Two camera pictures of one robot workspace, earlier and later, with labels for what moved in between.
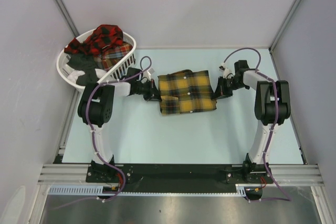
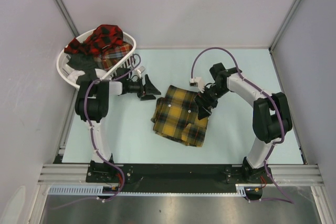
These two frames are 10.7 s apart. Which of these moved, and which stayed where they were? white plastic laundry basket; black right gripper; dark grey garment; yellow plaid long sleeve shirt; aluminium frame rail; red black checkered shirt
Moved: yellow plaid long sleeve shirt; black right gripper
Stayed: aluminium frame rail; white plastic laundry basket; dark grey garment; red black checkered shirt
